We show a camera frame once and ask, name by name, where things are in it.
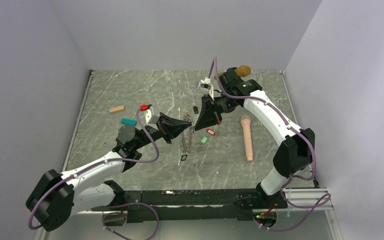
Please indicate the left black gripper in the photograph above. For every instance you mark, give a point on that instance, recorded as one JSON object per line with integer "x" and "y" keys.
{"x": 169, "y": 127}

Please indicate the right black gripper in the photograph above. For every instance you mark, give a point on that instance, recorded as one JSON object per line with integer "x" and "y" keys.
{"x": 207, "y": 117}

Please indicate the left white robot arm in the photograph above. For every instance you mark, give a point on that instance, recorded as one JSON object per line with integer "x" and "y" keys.
{"x": 59, "y": 195}

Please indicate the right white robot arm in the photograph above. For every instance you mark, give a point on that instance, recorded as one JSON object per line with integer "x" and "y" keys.
{"x": 296, "y": 146}

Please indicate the red key tag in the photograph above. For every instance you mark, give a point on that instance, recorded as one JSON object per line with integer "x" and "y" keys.
{"x": 212, "y": 132}

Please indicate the small black cylinder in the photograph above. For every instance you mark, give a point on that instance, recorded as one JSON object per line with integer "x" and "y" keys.
{"x": 195, "y": 109}

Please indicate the green key tag with key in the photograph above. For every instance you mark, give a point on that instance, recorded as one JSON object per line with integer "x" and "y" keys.
{"x": 204, "y": 140}

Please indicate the pink wooden cylinder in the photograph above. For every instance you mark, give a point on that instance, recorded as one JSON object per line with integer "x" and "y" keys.
{"x": 246, "y": 128}

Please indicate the teal block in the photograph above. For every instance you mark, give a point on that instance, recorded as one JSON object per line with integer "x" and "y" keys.
{"x": 127, "y": 121}

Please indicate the tan wooden block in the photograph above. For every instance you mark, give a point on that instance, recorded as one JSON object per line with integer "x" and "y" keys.
{"x": 117, "y": 109}

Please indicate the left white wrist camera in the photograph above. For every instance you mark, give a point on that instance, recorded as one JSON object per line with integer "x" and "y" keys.
{"x": 152, "y": 115}

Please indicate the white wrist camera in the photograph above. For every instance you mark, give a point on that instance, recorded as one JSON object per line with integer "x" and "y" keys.
{"x": 152, "y": 115}
{"x": 205, "y": 84}

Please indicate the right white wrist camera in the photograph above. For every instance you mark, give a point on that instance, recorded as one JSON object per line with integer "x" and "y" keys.
{"x": 205, "y": 84}

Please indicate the black base frame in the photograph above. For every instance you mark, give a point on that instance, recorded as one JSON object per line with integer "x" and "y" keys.
{"x": 240, "y": 204}

